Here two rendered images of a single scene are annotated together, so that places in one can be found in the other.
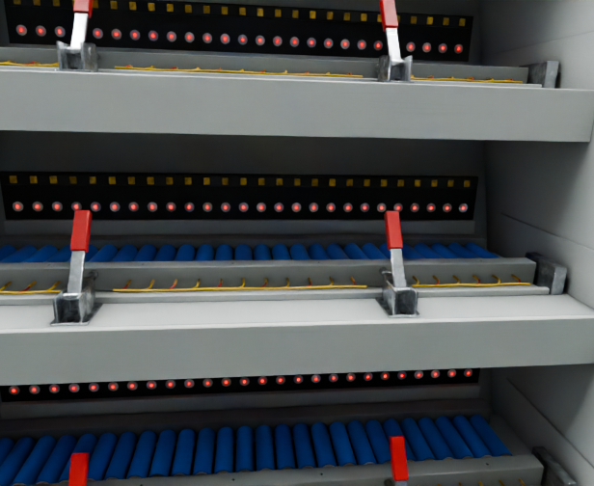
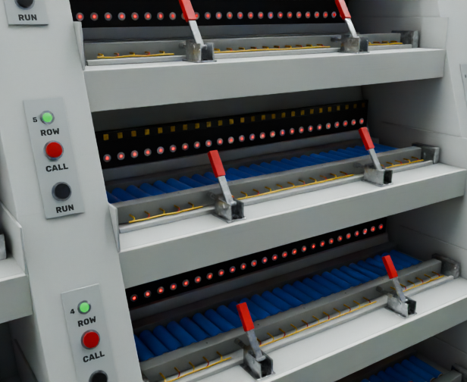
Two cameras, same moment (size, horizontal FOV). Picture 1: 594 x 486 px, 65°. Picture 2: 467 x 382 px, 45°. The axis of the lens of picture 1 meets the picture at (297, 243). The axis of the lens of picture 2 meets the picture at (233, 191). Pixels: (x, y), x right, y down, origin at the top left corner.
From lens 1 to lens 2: 0.54 m
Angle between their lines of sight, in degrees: 25
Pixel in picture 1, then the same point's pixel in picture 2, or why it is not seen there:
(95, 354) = (254, 235)
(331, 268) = (330, 167)
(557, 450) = (444, 252)
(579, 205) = (440, 112)
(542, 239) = (418, 134)
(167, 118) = (259, 86)
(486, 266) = (400, 154)
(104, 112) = (227, 86)
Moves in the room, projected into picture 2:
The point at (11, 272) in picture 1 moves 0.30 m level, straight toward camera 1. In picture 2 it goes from (161, 201) to (395, 160)
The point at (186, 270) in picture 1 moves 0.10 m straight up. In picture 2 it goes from (258, 182) to (246, 111)
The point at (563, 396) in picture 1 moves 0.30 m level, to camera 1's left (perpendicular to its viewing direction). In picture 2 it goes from (443, 220) to (299, 260)
